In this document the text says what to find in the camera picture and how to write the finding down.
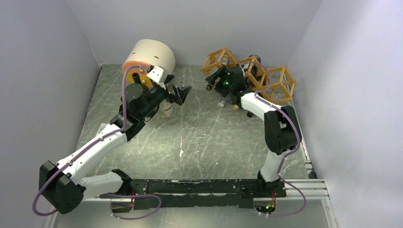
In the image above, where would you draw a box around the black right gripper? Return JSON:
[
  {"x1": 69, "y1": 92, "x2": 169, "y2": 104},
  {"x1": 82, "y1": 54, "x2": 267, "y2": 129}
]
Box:
[{"x1": 205, "y1": 66, "x2": 233, "y2": 98}]

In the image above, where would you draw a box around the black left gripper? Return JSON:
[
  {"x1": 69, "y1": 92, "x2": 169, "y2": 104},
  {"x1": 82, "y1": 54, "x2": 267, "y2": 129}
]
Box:
[{"x1": 138, "y1": 75, "x2": 191, "y2": 118}]

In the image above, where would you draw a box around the large clear glass bottle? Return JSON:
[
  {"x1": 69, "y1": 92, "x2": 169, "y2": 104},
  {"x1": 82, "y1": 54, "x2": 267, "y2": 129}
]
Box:
[{"x1": 160, "y1": 101, "x2": 174, "y2": 117}]

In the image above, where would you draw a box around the dark bottle gold foil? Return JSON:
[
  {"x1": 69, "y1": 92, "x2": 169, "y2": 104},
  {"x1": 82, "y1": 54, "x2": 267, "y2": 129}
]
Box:
[{"x1": 232, "y1": 54, "x2": 261, "y2": 110}]

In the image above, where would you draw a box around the dark green wine bottle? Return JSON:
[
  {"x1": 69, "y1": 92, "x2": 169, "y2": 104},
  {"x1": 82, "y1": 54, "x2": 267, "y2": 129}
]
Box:
[{"x1": 132, "y1": 72, "x2": 149, "y2": 93}]

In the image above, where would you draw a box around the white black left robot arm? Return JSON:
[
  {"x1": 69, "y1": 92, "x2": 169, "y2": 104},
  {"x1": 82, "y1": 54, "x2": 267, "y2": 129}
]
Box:
[{"x1": 32, "y1": 75, "x2": 192, "y2": 216}]

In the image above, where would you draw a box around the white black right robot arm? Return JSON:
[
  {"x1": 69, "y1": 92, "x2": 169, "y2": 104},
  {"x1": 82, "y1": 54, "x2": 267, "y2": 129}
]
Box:
[{"x1": 205, "y1": 66, "x2": 302, "y2": 197}]

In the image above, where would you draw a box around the blue labelled clear bottle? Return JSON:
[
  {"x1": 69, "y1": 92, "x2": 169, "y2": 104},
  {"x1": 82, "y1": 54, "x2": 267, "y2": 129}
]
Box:
[{"x1": 217, "y1": 99, "x2": 226, "y2": 107}]

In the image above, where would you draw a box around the wooden wine rack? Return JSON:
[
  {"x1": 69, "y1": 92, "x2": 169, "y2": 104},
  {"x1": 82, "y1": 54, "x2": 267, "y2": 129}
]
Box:
[{"x1": 200, "y1": 47, "x2": 296, "y2": 104}]

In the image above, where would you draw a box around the white orange yellow bread box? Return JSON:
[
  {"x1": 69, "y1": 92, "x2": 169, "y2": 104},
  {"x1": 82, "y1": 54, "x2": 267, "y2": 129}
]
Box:
[{"x1": 122, "y1": 39, "x2": 175, "y2": 76}]

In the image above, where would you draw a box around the clear plastic packet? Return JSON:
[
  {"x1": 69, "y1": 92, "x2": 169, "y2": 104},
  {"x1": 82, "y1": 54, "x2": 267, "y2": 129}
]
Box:
[{"x1": 96, "y1": 123, "x2": 108, "y2": 135}]

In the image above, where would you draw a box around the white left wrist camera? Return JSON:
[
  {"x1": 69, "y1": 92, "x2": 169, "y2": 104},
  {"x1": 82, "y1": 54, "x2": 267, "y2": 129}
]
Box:
[{"x1": 147, "y1": 65, "x2": 168, "y2": 84}]

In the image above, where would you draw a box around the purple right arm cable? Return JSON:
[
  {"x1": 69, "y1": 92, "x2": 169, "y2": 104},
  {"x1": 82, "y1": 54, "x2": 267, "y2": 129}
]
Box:
[{"x1": 239, "y1": 61, "x2": 307, "y2": 219}]

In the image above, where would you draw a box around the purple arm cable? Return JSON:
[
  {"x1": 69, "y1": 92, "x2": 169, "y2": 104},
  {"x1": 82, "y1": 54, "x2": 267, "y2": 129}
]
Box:
[
  {"x1": 31, "y1": 65, "x2": 150, "y2": 217},
  {"x1": 239, "y1": 61, "x2": 307, "y2": 219}
]

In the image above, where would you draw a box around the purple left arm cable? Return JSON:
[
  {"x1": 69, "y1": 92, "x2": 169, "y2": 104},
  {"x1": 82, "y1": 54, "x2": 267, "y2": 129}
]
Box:
[{"x1": 31, "y1": 65, "x2": 150, "y2": 217}]

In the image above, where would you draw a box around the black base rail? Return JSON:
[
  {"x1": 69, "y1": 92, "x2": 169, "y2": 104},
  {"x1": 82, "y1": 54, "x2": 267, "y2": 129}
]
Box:
[{"x1": 114, "y1": 179, "x2": 287, "y2": 210}]

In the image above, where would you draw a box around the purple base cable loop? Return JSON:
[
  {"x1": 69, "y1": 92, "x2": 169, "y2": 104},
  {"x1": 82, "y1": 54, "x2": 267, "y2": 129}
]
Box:
[{"x1": 109, "y1": 192, "x2": 162, "y2": 221}]

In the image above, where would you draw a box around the aluminium frame rail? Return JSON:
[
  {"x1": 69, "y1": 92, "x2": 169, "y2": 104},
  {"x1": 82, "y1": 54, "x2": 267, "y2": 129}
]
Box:
[{"x1": 44, "y1": 179, "x2": 337, "y2": 228}]

